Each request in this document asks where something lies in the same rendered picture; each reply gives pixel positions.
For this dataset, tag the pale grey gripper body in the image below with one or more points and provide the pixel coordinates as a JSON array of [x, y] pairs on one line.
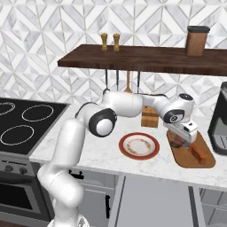
[[189, 138]]

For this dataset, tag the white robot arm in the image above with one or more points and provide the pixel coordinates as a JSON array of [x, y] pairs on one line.
[[68, 153]]

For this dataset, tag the dark red meat piece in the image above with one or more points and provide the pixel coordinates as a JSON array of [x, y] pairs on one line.
[[176, 143]]

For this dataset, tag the wooden cutting board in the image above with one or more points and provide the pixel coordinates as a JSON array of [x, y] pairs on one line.
[[184, 158]]

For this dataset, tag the wooden knife block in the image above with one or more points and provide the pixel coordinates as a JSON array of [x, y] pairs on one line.
[[150, 118]]

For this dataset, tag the white plate with red rim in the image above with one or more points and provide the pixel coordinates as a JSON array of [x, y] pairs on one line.
[[139, 146]]

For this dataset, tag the grey drawer front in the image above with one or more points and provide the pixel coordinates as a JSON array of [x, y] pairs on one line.
[[97, 177]]

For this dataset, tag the black coffee machine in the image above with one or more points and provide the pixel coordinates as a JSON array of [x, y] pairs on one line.
[[218, 124]]

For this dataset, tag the grey cupboard with glass door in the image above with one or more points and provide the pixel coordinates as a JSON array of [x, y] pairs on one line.
[[214, 207]]

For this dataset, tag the hanging black kitchen utensil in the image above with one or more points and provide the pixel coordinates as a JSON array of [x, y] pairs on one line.
[[106, 79], [138, 82], [117, 79]]

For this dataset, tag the hanging wooden spoon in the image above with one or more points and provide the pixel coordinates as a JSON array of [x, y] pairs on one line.
[[128, 84]]

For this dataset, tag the brown canister with black lid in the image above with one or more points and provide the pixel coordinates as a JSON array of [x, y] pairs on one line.
[[195, 41]]

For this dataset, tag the grey cupboard door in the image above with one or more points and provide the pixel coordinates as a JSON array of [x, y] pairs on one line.
[[93, 208]]

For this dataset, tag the black hob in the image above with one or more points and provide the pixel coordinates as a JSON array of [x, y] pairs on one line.
[[29, 124]]

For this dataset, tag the dark oven knob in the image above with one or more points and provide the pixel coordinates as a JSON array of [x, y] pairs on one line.
[[23, 170], [9, 168]]

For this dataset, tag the grey oven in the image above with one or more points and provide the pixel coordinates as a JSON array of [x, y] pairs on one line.
[[20, 195]]

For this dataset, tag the dark wooden wall shelf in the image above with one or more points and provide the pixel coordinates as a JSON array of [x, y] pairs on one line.
[[153, 59]]

